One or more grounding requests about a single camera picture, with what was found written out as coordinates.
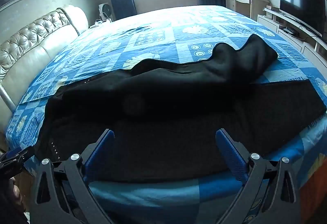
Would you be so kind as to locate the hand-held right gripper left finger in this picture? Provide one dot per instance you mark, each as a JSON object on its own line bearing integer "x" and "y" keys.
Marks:
{"x": 102, "y": 148}

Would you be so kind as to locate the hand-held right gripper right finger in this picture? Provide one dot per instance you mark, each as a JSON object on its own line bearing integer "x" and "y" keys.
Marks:
{"x": 228, "y": 152}

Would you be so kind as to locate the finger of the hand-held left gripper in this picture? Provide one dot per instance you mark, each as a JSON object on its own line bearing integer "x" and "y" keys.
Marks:
{"x": 18, "y": 156}

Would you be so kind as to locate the black pants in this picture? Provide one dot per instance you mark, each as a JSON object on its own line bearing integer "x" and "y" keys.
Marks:
{"x": 153, "y": 101}

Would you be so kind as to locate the person's left hand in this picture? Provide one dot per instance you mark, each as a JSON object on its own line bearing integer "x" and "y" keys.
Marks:
{"x": 17, "y": 192}

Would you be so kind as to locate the cream tufted leather headboard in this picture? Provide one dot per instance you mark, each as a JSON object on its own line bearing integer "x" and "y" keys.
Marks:
{"x": 38, "y": 42}

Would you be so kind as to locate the blue patterned bed sheet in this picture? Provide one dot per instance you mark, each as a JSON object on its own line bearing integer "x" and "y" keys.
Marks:
{"x": 153, "y": 34}

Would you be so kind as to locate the white fan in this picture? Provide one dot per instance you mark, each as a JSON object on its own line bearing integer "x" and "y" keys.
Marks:
{"x": 105, "y": 12}

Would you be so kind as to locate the black set-top box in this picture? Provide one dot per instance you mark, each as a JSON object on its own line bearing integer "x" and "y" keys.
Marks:
{"x": 290, "y": 31}

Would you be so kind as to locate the white television cabinet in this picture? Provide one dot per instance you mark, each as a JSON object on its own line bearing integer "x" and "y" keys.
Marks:
{"x": 270, "y": 22}

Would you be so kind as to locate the cream dressing table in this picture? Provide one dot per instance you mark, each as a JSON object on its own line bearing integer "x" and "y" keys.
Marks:
{"x": 242, "y": 2}

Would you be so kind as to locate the black flat television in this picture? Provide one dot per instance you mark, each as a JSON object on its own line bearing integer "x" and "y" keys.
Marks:
{"x": 300, "y": 4}

